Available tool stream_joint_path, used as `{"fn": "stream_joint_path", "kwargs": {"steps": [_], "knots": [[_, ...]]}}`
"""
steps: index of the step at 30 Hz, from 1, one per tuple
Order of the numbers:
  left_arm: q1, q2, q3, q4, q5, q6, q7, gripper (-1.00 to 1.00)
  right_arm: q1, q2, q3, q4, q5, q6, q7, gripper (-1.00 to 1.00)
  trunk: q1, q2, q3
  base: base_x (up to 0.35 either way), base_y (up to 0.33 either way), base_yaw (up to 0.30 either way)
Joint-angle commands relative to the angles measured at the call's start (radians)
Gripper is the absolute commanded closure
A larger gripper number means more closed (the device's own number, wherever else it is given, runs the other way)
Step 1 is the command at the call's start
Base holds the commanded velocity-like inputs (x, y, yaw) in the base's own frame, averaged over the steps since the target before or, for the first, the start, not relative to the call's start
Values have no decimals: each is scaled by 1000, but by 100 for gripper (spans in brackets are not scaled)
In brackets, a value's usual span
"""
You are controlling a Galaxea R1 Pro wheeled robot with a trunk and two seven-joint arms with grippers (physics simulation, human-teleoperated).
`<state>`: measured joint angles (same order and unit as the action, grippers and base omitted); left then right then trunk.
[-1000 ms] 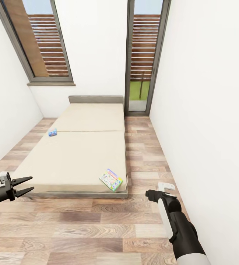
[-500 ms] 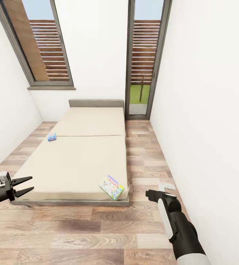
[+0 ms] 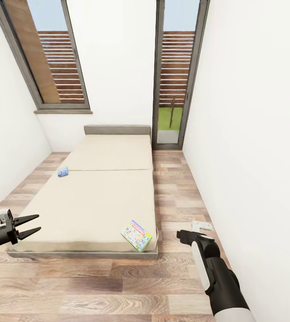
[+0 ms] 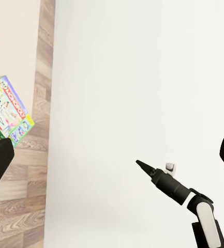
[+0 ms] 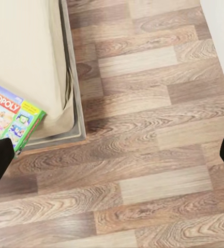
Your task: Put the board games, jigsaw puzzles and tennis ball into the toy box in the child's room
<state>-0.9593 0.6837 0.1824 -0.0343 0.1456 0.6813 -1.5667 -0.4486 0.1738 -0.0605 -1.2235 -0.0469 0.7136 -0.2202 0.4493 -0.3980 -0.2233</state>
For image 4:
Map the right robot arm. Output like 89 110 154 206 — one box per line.
136 160 224 248

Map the board game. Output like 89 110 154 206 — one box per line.
0 75 35 148

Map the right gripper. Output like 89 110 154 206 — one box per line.
136 160 181 198

